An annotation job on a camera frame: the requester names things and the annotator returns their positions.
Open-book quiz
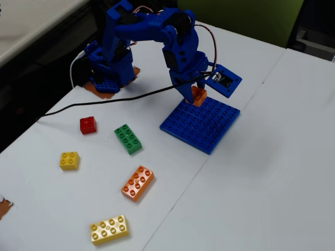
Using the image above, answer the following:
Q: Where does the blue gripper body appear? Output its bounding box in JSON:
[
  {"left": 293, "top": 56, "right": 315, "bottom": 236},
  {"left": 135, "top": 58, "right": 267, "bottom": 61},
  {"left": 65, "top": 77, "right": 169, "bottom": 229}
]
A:
[{"left": 161, "top": 47, "right": 209, "bottom": 87}]

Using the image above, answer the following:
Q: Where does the orange 2x2 block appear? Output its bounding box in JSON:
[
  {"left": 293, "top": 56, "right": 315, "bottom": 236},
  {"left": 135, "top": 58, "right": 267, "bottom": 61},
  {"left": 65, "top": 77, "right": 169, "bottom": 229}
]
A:
[{"left": 185, "top": 85, "right": 208, "bottom": 107}]

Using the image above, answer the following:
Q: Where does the green 2x4 block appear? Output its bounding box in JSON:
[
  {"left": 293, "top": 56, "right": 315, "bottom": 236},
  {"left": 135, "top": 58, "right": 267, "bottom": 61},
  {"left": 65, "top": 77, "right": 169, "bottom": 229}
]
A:
[{"left": 114, "top": 123, "right": 143, "bottom": 155}]

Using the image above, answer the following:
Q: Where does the orange 2x4 block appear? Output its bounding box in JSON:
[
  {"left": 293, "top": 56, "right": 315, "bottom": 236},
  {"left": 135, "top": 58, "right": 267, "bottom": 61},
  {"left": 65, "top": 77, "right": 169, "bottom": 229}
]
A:
[{"left": 120, "top": 165, "right": 155, "bottom": 202}]

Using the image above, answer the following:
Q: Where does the red 2x2 block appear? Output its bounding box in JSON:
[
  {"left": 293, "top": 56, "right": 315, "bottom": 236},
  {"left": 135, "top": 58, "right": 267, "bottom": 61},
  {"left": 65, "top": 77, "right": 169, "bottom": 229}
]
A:
[{"left": 80, "top": 116, "right": 97, "bottom": 135}]

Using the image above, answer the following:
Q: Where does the yellow 2x2 block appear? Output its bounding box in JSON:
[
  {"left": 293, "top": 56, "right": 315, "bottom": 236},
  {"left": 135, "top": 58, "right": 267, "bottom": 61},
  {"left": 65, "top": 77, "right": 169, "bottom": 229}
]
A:
[{"left": 59, "top": 151, "right": 81, "bottom": 172}]

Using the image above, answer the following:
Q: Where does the yellow 2x4 block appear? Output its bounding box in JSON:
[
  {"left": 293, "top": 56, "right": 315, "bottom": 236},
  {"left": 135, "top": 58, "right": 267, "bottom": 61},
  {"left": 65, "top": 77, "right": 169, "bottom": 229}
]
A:
[{"left": 90, "top": 214, "right": 130, "bottom": 246}]

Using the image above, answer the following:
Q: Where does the blue 8x8 baseplate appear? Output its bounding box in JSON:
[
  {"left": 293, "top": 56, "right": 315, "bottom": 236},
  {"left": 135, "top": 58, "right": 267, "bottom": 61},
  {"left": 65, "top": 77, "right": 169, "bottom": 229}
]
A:
[{"left": 159, "top": 96, "right": 241, "bottom": 155}]

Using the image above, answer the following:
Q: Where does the green fabric panel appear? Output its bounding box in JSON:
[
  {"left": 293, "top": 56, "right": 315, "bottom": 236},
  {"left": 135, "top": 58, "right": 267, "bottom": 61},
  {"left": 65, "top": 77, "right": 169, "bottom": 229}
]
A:
[{"left": 177, "top": 0, "right": 306, "bottom": 49}]

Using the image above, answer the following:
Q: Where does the grey background box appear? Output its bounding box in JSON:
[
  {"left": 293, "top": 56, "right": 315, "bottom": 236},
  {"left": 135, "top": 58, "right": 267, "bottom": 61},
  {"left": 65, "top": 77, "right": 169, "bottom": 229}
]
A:
[{"left": 295, "top": 26, "right": 335, "bottom": 63}]

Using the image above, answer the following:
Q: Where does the white background desk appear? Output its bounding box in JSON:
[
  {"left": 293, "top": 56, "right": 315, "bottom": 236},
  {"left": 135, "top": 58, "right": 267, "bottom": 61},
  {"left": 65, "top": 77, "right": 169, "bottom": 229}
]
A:
[{"left": 0, "top": 0, "right": 90, "bottom": 67}]

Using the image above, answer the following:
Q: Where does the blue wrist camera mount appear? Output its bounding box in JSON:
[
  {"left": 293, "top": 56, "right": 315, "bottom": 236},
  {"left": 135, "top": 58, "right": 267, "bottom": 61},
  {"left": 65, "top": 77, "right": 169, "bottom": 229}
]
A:
[{"left": 203, "top": 64, "right": 243, "bottom": 99}]

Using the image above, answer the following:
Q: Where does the red white wire bundle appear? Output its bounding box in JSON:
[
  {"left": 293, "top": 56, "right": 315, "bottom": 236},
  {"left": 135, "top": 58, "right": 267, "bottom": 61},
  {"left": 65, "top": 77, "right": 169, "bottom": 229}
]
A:
[{"left": 194, "top": 23, "right": 218, "bottom": 79}]

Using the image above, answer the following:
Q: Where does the black camera cable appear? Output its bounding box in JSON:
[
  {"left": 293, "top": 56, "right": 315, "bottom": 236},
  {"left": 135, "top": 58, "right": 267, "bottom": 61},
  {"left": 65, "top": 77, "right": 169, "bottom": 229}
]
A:
[{"left": 36, "top": 72, "right": 214, "bottom": 122}]

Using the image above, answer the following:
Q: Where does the white power cable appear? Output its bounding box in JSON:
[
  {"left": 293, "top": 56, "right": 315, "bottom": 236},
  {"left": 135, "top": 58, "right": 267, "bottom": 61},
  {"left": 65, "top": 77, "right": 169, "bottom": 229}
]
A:
[{"left": 69, "top": 51, "right": 86, "bottom": 88}]

